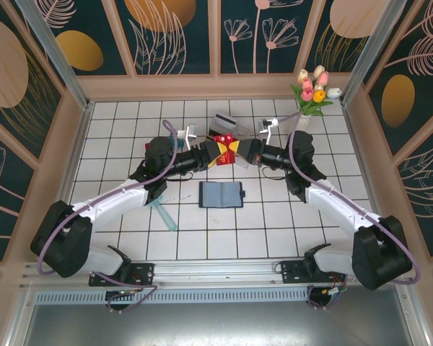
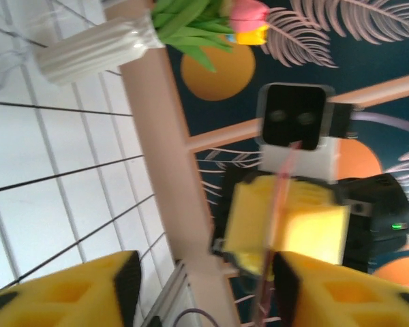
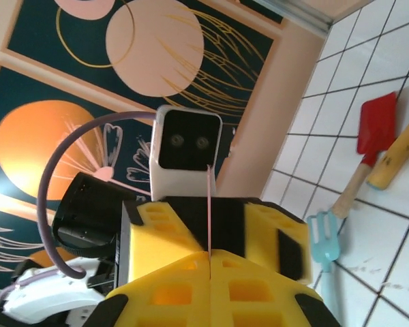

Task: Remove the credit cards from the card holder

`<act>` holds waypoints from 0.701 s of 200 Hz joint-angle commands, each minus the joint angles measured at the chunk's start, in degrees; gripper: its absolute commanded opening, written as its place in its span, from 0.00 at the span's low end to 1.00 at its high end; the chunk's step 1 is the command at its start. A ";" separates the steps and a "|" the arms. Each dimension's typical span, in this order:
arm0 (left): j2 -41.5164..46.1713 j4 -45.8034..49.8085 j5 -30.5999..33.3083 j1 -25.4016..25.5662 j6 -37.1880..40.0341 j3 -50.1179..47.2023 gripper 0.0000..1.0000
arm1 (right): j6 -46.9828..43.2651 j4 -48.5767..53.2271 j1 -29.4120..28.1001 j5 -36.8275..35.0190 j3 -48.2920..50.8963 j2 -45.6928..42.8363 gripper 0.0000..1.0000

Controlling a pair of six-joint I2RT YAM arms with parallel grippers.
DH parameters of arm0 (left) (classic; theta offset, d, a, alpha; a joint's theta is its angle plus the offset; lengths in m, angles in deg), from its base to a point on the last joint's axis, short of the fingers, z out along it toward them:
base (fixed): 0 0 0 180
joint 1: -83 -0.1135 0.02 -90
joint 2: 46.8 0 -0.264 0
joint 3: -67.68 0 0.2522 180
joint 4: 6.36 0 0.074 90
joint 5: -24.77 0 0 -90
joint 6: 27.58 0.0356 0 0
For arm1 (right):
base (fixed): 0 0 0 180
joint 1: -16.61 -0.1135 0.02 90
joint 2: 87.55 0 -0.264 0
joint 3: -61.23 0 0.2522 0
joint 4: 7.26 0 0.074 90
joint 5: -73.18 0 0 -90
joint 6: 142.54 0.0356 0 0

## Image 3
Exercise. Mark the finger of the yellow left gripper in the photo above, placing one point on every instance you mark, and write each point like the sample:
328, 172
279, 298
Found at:
266, 231
160, 238

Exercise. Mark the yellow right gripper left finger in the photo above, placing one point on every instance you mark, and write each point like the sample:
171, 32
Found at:
167, 296

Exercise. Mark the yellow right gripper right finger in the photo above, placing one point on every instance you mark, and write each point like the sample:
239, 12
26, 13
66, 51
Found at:
259, 296

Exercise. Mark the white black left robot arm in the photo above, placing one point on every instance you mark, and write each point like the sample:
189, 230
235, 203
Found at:
47, 293

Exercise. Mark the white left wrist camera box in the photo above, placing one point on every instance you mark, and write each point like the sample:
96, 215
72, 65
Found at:
187, 143

